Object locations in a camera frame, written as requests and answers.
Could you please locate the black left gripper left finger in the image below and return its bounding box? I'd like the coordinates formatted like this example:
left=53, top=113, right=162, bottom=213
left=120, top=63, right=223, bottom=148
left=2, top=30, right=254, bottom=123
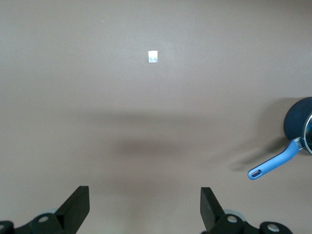
left=29, top=185, right=90, bottom=234

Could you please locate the dark blue pot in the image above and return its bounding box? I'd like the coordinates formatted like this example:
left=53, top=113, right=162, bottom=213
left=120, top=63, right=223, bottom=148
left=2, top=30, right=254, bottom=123
left=247, top=97, right=312, bottom=181

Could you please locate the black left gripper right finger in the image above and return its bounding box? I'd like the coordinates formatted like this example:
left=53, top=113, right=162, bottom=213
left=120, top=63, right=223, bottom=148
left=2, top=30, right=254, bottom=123
left=200, top=187, right=248, bottom=234

